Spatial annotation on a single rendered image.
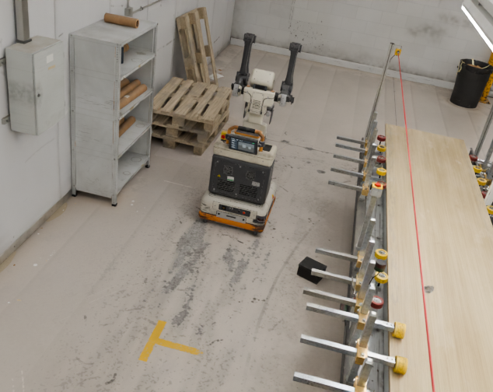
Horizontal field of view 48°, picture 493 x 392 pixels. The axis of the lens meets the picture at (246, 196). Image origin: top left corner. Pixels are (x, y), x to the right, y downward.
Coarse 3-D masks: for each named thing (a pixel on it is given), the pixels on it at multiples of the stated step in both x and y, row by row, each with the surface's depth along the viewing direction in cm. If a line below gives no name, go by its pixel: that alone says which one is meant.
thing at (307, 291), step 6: (306, 288) 320; (306, 294) 320; (312, 294) 319; (318, 294) 318; (324, 294) 318; (330, 294) 319; (330, 300) 318; (336, 300) 317; (342, 300) 316; (348, 300) 316; (354, 300) 317
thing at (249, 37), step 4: (248, 36) 499; (252, 36) 500; (244, 40) 498; (248, 40) 497; (252, 40) 500; (244, 44) 500; (248, 44) 499; (244, 48) 501; (248, 48) 500; (244, 52) 502; (248, 52) 502; (244, 56) 503; (244, 60) 504; (244, 64) 505; (240, 68) 508; (244, 68) 507; (236, 72) 510; (240, 72) 508; (244, 72) 508; (236, 76) 510; (244, 76) 509; (244, 80) 509
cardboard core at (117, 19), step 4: (104, 16) 491; (108, 16) 490; (112, 16) 490; (116, 16) 490; (120, 16) 490; (124, 16) 490; (104, 20) 493; (108, 20) 492; (112, 20) 491; (116, 20) 490; (120, 20) 489; (124, 20) 488; (128, 20) 488; (132, 20) 488; (136, 20) 488; (120, 24) 492; (124, 24) 490; (128, 24) 489; (132, 24) 488; (136, 24) 494
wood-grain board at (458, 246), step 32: (416, 160) 492; (448, 160) 502; (416, 192) 438; (448, 192) 446; (480, 192) 454; (448, 224) 401; (480, 224) 408; (416, 256) 359; (448, 256) 364; (480, 256) 370; (416, 288) 329; (448, 288) 334; (480, 288) 338; (416, 320) 303; (448, 320) 307; (480, 320) 311; (416, 352) 282; (448, 352) 285; (480, 352) 289; (416, 384) 263; (448, 384) 266; (480, 384) 269
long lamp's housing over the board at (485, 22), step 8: (464, 0) 366; (472, 0) 355; (464, 8) 356; (472, 8) 338; (480, 8) 331; (472, 16) 327; (480, 16) 312; (488, 16) 308; (480, 24) 303; (488, 24) 290; (488, 32) 282; (488, 40) 276
